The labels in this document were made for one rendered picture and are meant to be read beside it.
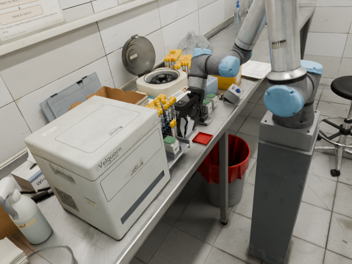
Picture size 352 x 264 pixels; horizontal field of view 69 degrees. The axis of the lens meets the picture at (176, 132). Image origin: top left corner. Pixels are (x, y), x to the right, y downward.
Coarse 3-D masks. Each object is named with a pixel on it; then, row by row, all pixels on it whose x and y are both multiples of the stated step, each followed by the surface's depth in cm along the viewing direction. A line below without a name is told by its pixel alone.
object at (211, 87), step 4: (212, 76) 137; (212, 80) 134; (216, 80) 136; (208, 84) 131; (212, 84) 134; (216, 84) 137; (208, 88) 132; (212, 88) 135; (216, 88) 138; (208, 92) 133; (212, 92) 136; (216, 92) 139; (204, 96) 135
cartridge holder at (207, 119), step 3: (207, 114) 120; (204, 117) 118; (207, 117) 121; (210, 117) 121; (201, 120) 119; (204, 120) 119; (207, 120) 119; (210, 120) 120; (198, 123) 120; (201, 123) 119; (204, 123) 118; (207, 123) 118
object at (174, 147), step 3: (177, 141) 96; (165, 144) 95; (168, 144) 94; (171, 144) 94; (174, 144) 95; (177, 144) 96; (165, 147) 96; (168, 147) 95; (171, 147) 94; (174, 147) 95; (177, 147) 97; (168, 150) 96; (171, 150) 95; (174, 150) 95; (177, 150) 97
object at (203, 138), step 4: (200, 132) 114; (196, 136) 112; (200, 136) 112; (204, 136) 112; (208, 136) 111; (212, 136) 110; (192, 140) 110; (196, 140) 110; (200, 140) 110; (204, 140) 109; (208, 140) 108; (204, 144) 107
